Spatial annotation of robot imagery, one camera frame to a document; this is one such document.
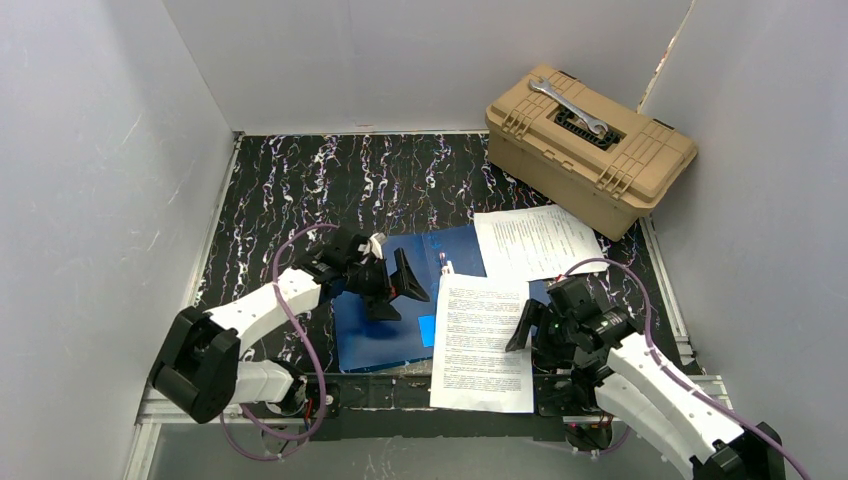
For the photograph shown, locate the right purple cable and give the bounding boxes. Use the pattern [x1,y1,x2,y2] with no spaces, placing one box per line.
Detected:
[563,256,813,480]

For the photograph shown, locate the white printed paper sheet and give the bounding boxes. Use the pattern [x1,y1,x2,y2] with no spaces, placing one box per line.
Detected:
[429,274,534,414]

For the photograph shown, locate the silver open-end wrench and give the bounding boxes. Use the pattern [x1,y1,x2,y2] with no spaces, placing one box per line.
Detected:
[528,77,609,137]

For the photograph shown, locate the white printed paper files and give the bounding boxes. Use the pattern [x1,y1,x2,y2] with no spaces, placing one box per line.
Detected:
[473,205,608,281]

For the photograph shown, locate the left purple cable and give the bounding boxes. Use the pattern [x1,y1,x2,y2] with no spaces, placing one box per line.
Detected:
[219,222,340,463]

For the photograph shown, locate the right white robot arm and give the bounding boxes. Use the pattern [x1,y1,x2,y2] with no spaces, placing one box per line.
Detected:
[505,278,786,479]

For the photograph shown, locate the blue plastic folder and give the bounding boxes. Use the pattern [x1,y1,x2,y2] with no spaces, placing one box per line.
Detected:
[331,225,551,374]

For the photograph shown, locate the purple cable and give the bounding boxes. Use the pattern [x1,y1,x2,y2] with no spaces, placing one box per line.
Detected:
[563,256,813,480]
[219,222,340,463]

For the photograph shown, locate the tan plastic toolbox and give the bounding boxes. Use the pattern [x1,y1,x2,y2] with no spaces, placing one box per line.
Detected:
[485,64,697,241]

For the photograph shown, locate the aluminium frame rail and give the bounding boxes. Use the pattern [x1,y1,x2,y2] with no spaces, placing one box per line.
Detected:
[123,377,755,480]

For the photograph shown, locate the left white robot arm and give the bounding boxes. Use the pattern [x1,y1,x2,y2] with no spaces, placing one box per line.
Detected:
[147,225,430,424]

